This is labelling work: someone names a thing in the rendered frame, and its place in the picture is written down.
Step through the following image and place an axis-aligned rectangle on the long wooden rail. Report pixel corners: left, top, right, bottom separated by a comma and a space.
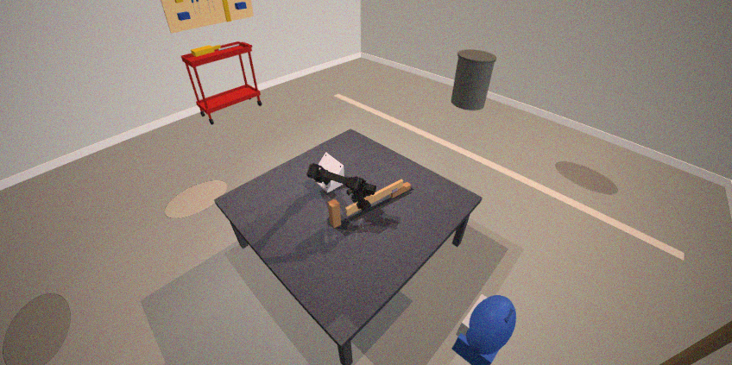
345, 179, 403, 217

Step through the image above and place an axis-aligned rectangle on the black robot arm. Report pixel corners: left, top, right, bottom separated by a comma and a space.
306, 163, 376, 198

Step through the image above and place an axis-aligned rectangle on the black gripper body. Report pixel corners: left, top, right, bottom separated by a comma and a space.
346, 189, 371, 211

